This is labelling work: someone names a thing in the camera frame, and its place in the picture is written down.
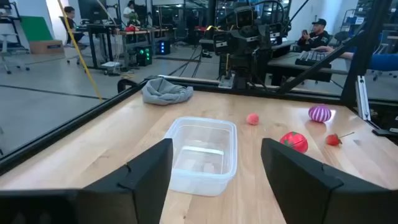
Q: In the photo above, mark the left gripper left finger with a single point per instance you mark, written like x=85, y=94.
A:
x=133, y=193

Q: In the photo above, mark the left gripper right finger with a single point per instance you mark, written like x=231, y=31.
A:
x=298, y=186

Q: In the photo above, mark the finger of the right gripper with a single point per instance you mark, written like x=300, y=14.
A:
x=275, y=35
x=222, y=43

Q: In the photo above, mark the red toy tomato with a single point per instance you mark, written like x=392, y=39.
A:
x=295, y=141

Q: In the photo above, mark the red toy strawberry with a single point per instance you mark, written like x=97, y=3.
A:
x=332, y=140

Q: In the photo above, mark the magenta spiky ball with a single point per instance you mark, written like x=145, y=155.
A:
x=319, y=113

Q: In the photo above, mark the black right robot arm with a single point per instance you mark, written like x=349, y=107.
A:
x=242, y=67

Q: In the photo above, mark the grey desk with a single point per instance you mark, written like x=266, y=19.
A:
x=286, y=62

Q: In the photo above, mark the person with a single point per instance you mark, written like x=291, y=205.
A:
x=129, y=12
x=72, y=25
x=315, y=39

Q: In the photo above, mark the black keyboard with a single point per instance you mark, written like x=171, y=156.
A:
x=311, y=57

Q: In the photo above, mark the computer with blue lights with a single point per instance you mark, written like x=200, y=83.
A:
x=164, y=47

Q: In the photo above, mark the clear plastic container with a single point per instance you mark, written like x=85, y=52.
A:
x=199, y=186

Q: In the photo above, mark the grey crumpled cloth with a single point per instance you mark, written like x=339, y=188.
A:
x=164, y=93

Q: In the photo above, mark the computer with green lights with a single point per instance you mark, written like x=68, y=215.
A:
x=143, y=55

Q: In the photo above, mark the wooden top desk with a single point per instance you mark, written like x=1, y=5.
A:
x=136, y=32

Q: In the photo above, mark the silver aluminium extrusion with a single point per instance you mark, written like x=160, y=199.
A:
x=363, y=96

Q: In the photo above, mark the black monitor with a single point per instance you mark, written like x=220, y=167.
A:
x=91, y=11

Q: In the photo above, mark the black office chair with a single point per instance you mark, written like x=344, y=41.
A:
x=79, y=46

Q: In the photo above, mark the cardboard box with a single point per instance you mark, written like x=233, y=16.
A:
x=46, y=46

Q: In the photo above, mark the green board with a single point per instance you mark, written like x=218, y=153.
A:
x=35, y=29

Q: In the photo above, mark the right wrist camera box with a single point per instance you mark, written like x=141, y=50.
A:
x=244, y=17

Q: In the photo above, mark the black table frame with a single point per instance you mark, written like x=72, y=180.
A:
x=62, y=130

